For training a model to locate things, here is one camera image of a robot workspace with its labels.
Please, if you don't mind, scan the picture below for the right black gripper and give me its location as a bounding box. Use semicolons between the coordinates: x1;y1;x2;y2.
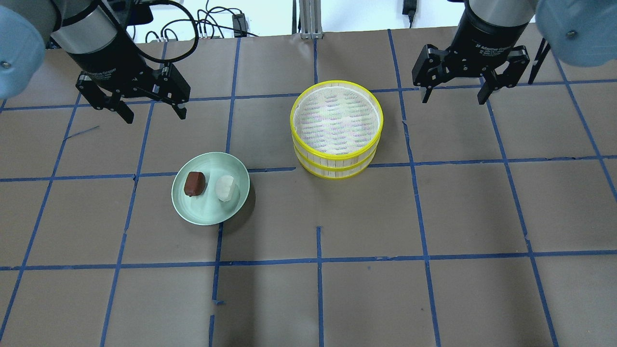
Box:
412;13;530;105

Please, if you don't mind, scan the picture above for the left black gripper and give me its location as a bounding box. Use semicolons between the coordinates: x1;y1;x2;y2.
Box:
76;35;191;124

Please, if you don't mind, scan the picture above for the brown bun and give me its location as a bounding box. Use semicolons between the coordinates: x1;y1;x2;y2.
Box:
183;171;207;197

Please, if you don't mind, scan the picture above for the white bun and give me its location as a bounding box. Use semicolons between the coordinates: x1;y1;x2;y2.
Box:
215;175;235;202

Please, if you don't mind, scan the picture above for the yellow steamer layer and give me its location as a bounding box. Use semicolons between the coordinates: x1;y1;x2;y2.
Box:
294;145;377;180
289;80;384;160

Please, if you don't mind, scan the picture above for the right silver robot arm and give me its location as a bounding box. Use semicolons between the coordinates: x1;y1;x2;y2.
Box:
412;0;617;105

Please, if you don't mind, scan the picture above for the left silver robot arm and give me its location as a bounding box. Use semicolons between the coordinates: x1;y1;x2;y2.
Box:
0;0;198;124

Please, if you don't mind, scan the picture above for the light green plate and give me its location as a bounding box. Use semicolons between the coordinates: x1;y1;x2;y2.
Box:
171;152;250;226

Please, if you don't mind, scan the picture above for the aluminium frame post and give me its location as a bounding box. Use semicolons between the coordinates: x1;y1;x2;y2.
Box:
297;0;324;40

